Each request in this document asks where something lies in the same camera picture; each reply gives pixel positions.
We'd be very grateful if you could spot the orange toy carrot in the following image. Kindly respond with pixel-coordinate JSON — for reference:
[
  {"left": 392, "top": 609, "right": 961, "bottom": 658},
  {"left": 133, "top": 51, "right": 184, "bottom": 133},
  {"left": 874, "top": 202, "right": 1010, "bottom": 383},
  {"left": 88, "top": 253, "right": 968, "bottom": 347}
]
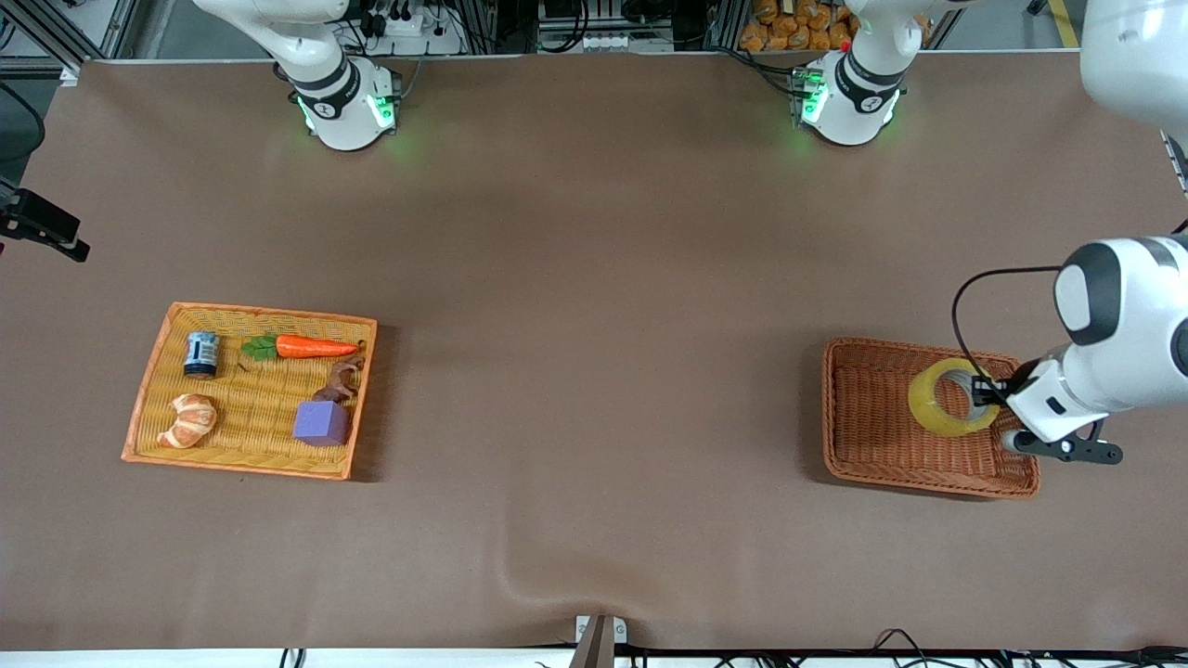
[{"left": 240, "top": 333, "right": 365, "bottom": 362}]

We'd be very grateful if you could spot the brown toy figure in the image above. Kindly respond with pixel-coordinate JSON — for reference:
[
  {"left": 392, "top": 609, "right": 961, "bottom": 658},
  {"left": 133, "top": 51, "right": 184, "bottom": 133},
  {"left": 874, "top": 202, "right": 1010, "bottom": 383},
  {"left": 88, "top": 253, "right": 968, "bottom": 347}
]
[{"left": 312, "top": 357, "right": 365, "bottom": 405}]

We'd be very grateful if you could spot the aluminium frame rail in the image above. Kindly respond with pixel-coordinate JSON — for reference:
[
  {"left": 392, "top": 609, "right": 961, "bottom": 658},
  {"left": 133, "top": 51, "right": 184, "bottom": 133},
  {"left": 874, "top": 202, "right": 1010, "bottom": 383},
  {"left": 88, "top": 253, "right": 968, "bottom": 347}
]
[{"left": 0, "top": 0, "right": 140, "bottom": 86}]

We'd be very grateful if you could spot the orange-rimmed yellow wicker tray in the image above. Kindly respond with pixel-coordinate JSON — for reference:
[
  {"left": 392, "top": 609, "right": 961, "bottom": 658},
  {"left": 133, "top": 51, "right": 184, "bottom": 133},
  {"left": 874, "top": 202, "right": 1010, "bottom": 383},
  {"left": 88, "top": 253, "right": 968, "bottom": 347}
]
[{"left": 121, "top": 302, "right": 379, "bottom": 482}]

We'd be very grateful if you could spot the pile of orange snacks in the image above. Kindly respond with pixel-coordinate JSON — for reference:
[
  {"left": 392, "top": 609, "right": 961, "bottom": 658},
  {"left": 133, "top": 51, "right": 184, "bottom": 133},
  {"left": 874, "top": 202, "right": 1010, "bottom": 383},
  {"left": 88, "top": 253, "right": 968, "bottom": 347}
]
[{"left": 740, "top": 0, "right": 855, "bottom": 52}]

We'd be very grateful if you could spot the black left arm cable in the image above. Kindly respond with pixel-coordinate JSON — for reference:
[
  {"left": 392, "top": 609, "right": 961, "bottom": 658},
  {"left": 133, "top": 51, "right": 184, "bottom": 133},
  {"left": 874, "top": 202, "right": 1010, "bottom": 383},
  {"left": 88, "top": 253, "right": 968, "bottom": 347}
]
[{"left": 951, "top": 266, "right": 1064, "bottom": 386}]

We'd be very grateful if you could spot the brown wicker basket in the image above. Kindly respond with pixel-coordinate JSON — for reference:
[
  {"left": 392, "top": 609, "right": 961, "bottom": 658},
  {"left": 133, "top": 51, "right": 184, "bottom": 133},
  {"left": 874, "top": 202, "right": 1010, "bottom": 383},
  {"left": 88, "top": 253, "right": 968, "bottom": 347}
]
[{"left": 821, "top": 337, "right": 1041, "bottom": 501}]

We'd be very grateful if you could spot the metal table edge bracket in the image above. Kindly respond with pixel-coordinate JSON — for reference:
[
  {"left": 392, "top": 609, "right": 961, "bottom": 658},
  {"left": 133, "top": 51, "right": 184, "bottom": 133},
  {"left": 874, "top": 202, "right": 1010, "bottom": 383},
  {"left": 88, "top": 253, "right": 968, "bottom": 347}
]
[{"left": 571, "top": 614, "right": 628, "bottom": 668}]

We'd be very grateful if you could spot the white power strip with plugs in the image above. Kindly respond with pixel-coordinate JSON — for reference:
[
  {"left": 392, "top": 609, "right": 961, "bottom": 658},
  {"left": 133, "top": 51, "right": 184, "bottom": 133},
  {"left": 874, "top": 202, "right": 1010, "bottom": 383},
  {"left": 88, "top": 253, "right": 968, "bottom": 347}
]
[{"left": 357, "top": 0, "right": 465, "bottom": 57}]

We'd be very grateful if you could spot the purple cube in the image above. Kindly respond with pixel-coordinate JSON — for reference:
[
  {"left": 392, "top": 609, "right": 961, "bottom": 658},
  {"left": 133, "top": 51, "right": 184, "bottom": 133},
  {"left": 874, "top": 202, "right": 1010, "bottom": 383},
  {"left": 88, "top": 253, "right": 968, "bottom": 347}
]
[{"left": 292, "top": 400, "right": 352, "bottom": 448}]

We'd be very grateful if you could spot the yellow tape roll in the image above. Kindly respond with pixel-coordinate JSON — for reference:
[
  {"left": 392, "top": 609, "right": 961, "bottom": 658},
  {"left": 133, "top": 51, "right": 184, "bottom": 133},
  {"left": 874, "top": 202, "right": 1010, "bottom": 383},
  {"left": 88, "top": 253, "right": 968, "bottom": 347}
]
[{"left": 908, "top": 358, "right": 1003, "bottom": 438}]

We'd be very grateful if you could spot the brown table covering sheet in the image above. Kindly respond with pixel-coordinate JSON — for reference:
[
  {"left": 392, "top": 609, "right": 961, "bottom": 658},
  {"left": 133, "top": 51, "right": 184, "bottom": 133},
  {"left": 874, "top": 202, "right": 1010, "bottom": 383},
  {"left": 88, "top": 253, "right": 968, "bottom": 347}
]
[{"left": 0, "top": 51, "right": 1188, "bottom": 652}]

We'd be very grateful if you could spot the small blue can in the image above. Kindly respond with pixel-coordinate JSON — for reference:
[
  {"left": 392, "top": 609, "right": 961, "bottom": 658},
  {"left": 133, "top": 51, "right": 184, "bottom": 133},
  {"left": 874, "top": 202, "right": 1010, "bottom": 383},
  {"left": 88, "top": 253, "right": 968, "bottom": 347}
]
[{"left": 183, "top": 331, "right": 221, "bottom": 380}]

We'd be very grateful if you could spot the toy croissant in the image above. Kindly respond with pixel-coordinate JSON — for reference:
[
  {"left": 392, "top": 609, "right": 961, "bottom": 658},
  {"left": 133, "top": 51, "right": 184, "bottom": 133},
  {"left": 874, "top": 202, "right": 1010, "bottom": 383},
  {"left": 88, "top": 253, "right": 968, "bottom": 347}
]
[{"left": 156, "top": 393, "right": 219, "bottom": 450}]

